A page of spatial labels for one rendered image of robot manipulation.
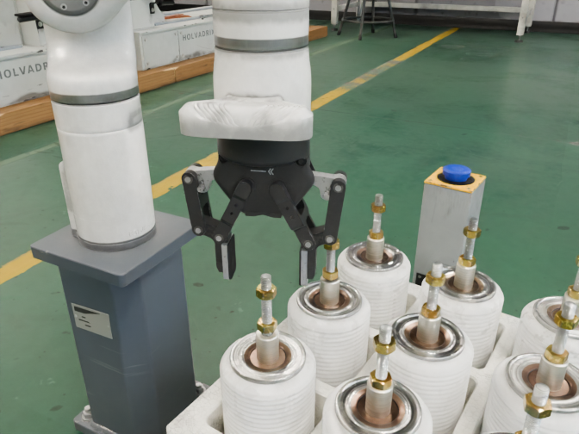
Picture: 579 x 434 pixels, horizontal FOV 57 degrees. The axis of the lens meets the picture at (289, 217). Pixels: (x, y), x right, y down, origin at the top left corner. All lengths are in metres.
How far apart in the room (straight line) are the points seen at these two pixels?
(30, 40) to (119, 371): 2.01
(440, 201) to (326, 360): 0.31
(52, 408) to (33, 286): 0.37
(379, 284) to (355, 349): 0.10
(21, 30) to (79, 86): 2.03
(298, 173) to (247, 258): 0.78
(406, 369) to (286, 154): 0.26
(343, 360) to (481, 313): 0.17
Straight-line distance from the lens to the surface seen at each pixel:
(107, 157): 0.60
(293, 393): 0.52
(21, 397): 0.95
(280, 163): 0.40
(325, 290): 0.60
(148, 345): 0.70
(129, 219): 0.64
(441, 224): 0.81
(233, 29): 0.39
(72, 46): 0.64
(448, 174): 0.80
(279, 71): 0.39
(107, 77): 0.59
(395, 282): 0.69
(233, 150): 0.41
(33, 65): 2.43
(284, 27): 0.38
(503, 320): 0.76
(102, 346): 0.72
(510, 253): 1.31
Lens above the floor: 0.61
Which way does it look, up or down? 26 degrees down
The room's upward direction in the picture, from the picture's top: straight up
